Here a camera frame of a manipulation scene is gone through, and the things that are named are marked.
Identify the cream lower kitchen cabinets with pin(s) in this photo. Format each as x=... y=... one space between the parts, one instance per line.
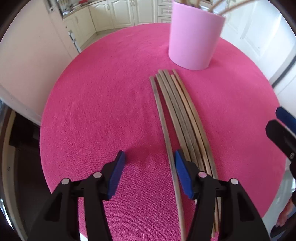
x=115 y=16

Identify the single wooden chopstick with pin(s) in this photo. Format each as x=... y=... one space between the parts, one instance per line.
x=161 y=120

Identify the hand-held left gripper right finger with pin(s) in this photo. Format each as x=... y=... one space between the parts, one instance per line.
x=183 y=176

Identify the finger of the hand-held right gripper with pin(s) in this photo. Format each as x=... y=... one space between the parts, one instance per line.
x=285 y=115
x=279 y=134

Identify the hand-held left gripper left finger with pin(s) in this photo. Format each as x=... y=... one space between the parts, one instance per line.
x=116 y=173

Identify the white door with black edge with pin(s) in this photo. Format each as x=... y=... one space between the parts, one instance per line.
x=254 y=34

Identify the person's leg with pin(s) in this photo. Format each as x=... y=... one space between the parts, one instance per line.
x=285 y=213

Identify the pink cup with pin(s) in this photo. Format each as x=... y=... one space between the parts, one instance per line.
x=192 y=34

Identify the pink round table mat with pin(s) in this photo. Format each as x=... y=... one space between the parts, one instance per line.
x=104 y=104

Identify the white door with lock plate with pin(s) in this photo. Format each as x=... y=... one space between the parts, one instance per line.
x=30 y=58

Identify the bundle of wooden chopsticks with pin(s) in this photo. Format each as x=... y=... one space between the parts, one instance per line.
x=182 y=115

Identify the dark slipper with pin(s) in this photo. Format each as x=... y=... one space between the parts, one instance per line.
x=278 y=231

